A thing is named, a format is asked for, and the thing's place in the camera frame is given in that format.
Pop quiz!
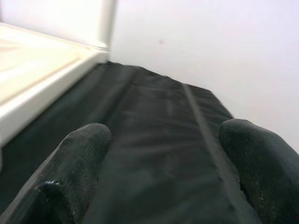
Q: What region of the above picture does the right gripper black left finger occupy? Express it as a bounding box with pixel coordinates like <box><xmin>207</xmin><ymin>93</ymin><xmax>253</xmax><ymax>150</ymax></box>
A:
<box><xmin>0</xmin><ymin>123</ymin><xmax>112</xmax><ymax>224</ymax></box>

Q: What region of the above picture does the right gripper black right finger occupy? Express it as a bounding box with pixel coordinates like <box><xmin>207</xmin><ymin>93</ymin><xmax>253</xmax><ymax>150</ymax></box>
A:
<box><xmin>218</xmin><ymin>118</ymin><xmax>299</xmax><ymax>224</ymax></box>

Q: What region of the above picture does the white plastic table top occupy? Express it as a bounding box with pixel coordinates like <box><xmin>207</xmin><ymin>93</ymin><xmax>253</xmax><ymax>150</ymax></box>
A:
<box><xmin>0</xmin><ymin>22</ymin><xmax>110</xmax><ymax>150</ymax></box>

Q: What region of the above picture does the white plastic table leg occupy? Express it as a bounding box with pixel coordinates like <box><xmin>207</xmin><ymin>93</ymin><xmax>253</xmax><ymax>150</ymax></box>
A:
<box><xmin>96</xmin><ymin>0</ymin><xmax>117</xmax><ymax>53</ymax></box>

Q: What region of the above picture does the black cloth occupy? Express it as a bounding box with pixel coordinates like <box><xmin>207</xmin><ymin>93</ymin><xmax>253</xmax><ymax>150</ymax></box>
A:
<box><xmin>0</xmin><ymin>61</ymin><xmax>262</xmax><ymax>224</ymax></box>

